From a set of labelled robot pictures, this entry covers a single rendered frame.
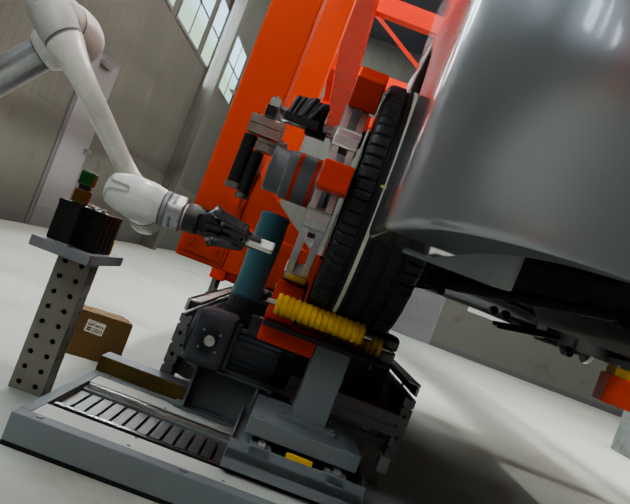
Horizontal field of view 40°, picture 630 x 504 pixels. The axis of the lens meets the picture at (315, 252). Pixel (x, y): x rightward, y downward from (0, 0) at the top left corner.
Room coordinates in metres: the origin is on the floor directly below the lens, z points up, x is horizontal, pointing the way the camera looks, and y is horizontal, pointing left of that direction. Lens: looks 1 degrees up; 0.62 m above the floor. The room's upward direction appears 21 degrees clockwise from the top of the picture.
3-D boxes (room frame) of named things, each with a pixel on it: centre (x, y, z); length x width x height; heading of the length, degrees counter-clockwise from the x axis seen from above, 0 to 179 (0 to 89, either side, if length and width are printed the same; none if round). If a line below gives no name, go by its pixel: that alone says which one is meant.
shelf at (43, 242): (2.52, 0.65, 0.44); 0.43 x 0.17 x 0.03; 1
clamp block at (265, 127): (2.20, 0.23, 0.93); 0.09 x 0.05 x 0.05; 91
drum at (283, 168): (2.38, 0.10, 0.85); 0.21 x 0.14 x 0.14; 91
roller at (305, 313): (2.26, -0.07, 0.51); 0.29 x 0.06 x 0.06; 91
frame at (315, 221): (2.38, 0.03, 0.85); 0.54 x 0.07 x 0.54; 1
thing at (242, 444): (2.38, -0.14, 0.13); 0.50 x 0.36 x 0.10; 1
